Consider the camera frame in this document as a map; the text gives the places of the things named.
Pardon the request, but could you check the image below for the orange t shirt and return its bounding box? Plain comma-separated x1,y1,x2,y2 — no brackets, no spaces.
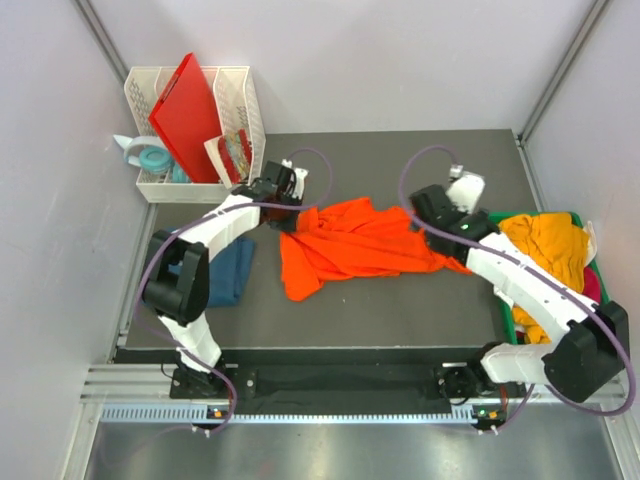
280,197,470,302

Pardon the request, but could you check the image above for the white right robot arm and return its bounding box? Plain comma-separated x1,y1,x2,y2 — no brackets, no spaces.
408,185,631,403

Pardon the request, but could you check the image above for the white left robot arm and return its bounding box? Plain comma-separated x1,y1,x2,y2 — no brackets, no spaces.
141,160,308,397

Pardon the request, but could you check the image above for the red patterned booklet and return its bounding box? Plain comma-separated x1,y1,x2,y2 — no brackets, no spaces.
204,129,252,190

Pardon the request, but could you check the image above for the folded blue t shirt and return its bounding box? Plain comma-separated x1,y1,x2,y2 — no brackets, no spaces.
164,227,256,308

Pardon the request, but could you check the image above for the white perforated organizer basket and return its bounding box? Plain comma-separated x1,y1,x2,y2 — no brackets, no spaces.
116,54,266,204

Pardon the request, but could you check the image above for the red plastic board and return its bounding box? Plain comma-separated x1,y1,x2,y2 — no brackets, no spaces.
149,53,222,184

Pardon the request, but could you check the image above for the yellow t shirt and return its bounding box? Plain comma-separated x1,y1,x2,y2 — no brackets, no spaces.
499,212,592,346

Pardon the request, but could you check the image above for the magenta t shirt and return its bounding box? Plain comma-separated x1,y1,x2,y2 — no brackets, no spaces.
582,267,602,304

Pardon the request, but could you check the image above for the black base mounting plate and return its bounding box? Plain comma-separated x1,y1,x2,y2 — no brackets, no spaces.
169,349,526,415

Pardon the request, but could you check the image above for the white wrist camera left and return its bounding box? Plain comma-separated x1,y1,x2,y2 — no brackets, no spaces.
281,159,309,203

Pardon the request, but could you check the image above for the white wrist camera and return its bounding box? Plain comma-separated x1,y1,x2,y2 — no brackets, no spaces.
281,159,309,203
445,163,486,214

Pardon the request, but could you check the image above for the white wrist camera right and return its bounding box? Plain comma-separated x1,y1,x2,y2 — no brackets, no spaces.
445,163,486,214

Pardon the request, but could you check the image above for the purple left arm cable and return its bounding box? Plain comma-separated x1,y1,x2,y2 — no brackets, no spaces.
133,147,333,434

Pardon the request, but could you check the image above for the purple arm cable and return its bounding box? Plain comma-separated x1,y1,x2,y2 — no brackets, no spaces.
133,147,333,434
398,144,633,434

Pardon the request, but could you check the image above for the grey slotted cable duct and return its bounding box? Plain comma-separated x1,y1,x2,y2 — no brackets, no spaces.
100,403,500,426

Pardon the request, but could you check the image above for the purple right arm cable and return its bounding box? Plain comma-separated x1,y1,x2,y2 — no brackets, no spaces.
398,144,633,434

